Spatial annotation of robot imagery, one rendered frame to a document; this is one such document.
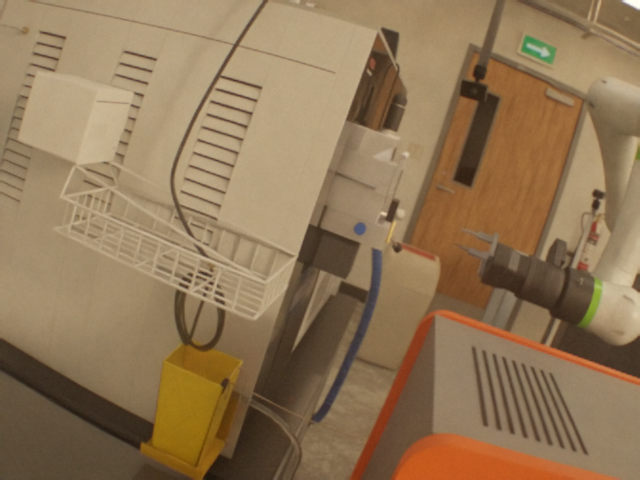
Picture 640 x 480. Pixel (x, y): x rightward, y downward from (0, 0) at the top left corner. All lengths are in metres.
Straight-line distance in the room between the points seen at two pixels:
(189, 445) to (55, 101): 0.52
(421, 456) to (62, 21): 0.89
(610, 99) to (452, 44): 3.63
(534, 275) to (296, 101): 0.47
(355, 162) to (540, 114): 4.00
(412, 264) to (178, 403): 2.90
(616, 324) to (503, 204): 3.88
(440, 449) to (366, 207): 0.66
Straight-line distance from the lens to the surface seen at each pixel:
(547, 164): 4.97
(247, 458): 1.07
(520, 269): 1.06
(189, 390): 0.87
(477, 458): 0.43
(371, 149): 1.03
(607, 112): 1.37
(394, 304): 3.72
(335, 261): 1.07
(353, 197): 1.03
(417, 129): 4.87
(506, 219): 4.95
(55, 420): 1.18
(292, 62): 0.91
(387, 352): 3.82
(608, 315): 1.10
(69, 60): 1.06
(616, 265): 1.24
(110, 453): 1.14
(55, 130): 0.86
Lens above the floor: 1.31
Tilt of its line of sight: 11 degrees down
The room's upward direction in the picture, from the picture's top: 20 degrees clockwise
